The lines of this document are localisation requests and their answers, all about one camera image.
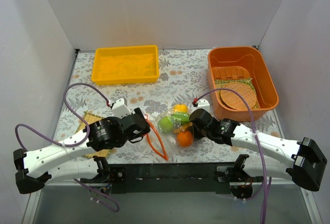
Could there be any clear zip top bag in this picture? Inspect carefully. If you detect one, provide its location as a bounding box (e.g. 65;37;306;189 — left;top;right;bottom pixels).
145;106;195;162

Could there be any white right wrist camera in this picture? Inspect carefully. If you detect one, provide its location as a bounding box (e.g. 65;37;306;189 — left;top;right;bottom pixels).
197;99;210;111

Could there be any orange plastic tub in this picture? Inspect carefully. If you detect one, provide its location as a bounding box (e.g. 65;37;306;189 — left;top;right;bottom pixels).
207;46;279;120

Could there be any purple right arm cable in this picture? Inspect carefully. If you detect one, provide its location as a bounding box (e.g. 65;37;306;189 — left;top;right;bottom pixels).
192;88;272;224

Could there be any orange fake tangerine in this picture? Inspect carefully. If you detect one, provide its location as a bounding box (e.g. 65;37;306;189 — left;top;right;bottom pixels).
176;131;194;147

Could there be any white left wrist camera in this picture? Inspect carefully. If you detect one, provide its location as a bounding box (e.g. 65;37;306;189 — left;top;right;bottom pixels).
111;98;131;118

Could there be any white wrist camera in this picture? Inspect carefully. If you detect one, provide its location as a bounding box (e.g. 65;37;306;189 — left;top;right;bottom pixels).
111;98;131;118
197;99;210;111

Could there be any yellow plastic tray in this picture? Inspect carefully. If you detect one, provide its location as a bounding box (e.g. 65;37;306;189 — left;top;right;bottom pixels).
91;45;159;85

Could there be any round woven bamboo basket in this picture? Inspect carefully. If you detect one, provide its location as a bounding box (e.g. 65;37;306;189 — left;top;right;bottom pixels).
220;82;257;110

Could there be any green fake pepper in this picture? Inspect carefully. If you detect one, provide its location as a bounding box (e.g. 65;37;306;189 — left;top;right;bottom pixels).
166;112;190;125

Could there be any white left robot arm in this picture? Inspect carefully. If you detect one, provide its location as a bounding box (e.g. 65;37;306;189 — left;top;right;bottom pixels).
13;108;150;194

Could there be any yellow fake lemon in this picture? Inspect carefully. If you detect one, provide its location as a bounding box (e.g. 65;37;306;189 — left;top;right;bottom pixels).
173;104;188;113

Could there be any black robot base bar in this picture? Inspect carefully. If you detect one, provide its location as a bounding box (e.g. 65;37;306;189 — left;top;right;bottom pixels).
80;162;262;194

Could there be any light green fake apple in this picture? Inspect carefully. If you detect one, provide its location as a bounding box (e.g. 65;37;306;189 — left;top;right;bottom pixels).
157;116;174;133

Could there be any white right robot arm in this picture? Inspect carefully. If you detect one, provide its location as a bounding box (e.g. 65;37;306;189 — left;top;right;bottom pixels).
189;109;327;191

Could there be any green bamboo mat in tub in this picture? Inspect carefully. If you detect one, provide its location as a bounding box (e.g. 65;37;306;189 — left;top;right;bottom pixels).
214;78;259;110

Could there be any square bamboo mat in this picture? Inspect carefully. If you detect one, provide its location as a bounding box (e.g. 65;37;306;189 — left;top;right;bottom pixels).
76;111;112;159

